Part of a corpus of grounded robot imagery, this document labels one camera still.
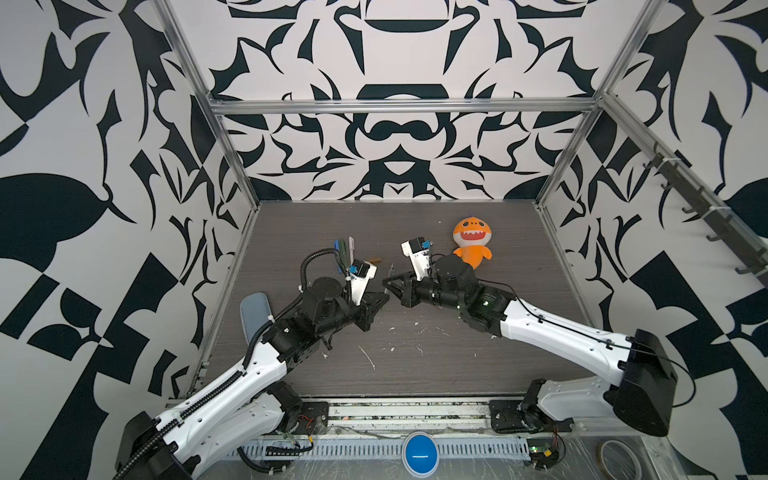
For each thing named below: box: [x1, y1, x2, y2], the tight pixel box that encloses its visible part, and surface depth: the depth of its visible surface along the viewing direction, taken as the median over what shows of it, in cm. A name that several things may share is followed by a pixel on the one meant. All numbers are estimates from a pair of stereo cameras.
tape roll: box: [596, 439, 643, 480], surface depth 70 cm
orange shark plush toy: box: [453, 216, 493, 269], surface depth 103 cm
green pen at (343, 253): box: [340, 238, 348, 271], surface depth 107 cm
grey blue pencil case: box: [240, 292, 272, 345], surface depth 93 cm
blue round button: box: [402, 431, 440, 479], surface depth 70 cm
